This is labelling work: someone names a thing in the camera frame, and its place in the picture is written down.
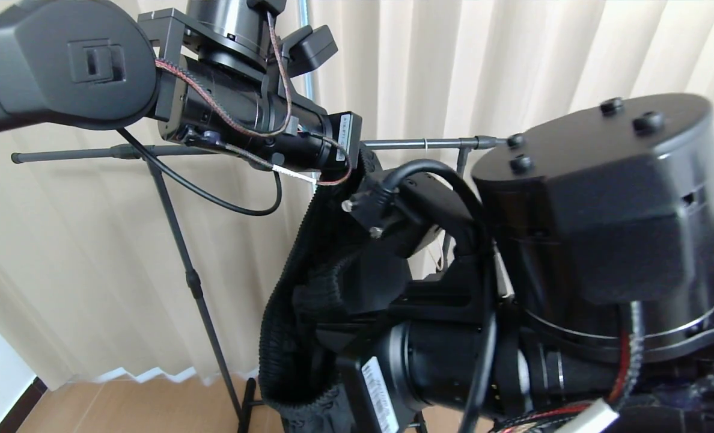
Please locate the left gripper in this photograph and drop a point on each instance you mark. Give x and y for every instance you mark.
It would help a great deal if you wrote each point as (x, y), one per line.
(315, 138)

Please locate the beige curtain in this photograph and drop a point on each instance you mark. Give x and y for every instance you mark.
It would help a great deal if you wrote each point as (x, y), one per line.
(513, 60)

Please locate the black shorts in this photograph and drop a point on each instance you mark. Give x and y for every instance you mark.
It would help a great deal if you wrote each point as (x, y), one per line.
(327, 240)

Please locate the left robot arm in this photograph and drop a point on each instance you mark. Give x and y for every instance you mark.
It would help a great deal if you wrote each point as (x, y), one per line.
(50, 66)

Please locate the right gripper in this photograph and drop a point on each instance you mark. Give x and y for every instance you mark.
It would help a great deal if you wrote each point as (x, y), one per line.
(447, 373)

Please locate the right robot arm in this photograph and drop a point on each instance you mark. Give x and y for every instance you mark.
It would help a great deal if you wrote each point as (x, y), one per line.
(603, 180)

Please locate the black clothes rack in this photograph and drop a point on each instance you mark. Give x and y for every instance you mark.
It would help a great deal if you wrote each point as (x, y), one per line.
(201, 300)

